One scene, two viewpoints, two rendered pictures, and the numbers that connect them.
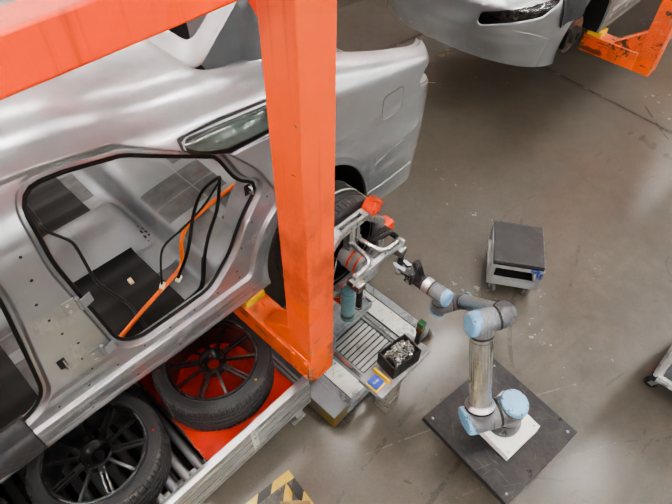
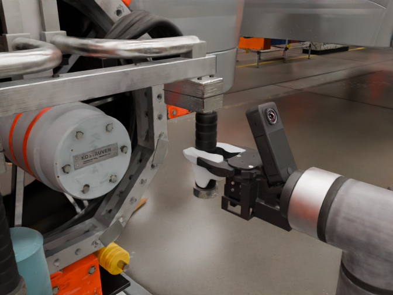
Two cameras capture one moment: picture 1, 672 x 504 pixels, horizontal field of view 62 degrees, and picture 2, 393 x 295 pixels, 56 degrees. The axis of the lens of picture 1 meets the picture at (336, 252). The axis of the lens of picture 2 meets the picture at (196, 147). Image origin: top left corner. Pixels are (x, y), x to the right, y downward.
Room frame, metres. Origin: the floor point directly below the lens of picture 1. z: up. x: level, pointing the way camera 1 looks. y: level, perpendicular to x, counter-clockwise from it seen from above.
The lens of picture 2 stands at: (1.41, -0.35, 1.06)
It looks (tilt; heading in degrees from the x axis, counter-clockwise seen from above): 21 degrees down; 0
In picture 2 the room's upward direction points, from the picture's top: straight up
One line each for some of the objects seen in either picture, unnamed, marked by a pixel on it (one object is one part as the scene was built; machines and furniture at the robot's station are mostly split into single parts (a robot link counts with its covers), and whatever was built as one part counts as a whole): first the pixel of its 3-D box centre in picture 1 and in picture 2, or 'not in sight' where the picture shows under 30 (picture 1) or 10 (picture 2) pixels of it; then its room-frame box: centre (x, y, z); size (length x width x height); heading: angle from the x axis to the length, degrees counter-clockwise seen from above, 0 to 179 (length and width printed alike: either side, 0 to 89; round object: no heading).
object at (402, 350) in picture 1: (399, 355); not in sight; (1.58, -0.36, 0.51); 0.20 x 0.14 x 0.13; 129
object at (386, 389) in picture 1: (395, 365); not in sight; (1.56, -0.35, 0.44); 0.43 x 0.17 x 0.03; 137
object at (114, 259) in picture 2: not in sight; (90, 240); (2.18, -0.08, 0.51); 0.29 x 0.06 x 0.06; 47
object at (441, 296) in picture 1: (440, 294); (382, 229); (1.79, -0.57, 0.80); 0.12 x 0.09 x 0.10; 47
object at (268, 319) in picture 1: (268, 311); not in sight; (1.74, 0.37, 0.69); 0.52 x 0.17 x 0.35; 47
